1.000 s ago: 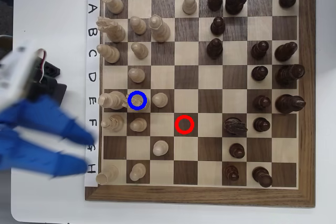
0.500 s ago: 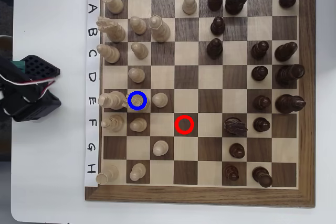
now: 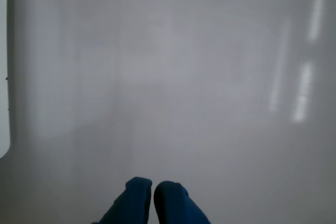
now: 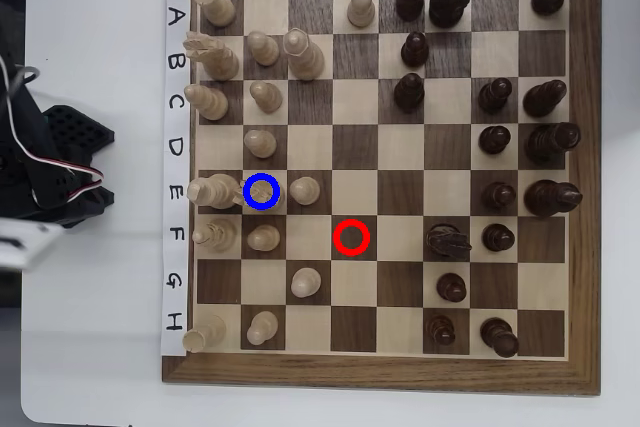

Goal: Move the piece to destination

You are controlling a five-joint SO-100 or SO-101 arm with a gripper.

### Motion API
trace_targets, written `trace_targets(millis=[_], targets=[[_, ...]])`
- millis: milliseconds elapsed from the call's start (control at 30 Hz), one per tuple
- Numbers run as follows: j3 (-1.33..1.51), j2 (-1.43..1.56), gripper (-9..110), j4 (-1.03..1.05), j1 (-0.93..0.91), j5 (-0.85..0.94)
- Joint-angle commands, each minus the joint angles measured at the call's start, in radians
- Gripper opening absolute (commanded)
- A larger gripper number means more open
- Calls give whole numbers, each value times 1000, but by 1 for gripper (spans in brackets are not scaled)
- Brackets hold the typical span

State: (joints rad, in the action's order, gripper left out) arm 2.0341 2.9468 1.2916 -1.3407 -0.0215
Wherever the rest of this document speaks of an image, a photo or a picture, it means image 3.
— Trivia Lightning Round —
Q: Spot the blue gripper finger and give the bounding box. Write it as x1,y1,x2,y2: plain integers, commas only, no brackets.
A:
98,176,153,224
153,180,211,224

